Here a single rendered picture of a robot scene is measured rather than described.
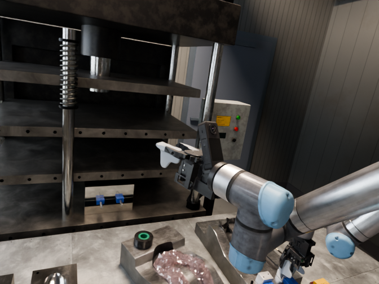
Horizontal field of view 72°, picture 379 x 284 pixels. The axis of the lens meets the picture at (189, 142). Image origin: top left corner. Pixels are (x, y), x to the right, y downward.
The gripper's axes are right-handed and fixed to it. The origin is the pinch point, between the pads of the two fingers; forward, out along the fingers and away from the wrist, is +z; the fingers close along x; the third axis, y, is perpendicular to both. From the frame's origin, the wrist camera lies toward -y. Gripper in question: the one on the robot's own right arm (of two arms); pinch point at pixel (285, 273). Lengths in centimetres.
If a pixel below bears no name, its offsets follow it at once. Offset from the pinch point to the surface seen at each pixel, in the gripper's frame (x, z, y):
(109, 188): -60, -3, -78
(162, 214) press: -29, 13, -70
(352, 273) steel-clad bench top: 46.6, 11.2, 0.7
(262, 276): -12.4, -1.4, 0.0
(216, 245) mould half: -17.7, 3.5, -25.8
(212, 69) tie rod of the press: -9, -75, -73
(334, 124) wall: 231, -29, -164
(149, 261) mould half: -50, 4, -24
